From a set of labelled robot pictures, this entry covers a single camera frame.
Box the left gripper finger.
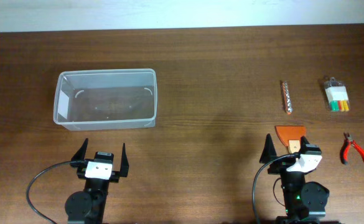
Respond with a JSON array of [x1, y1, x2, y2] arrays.
[[71, 138, 88, 161], [119, 144, 129, 177]]

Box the orange screwdriver bit holder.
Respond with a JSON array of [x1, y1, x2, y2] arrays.
[[282, 81, 293, 114]]

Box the clear plastic container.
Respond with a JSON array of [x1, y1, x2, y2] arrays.
[[53, 68, 158, 131]]

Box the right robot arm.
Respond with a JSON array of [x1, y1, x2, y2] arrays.
[[258, 134, 329, 224]]

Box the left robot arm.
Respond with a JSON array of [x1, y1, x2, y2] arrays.
[[65, 139, 129, 224]]

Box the orange scraper with wooden handle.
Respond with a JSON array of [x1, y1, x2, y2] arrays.
[[275, 126, 307, 153]]

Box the red handled pliers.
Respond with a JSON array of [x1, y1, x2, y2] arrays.
[[340, 132, 364, 165]]

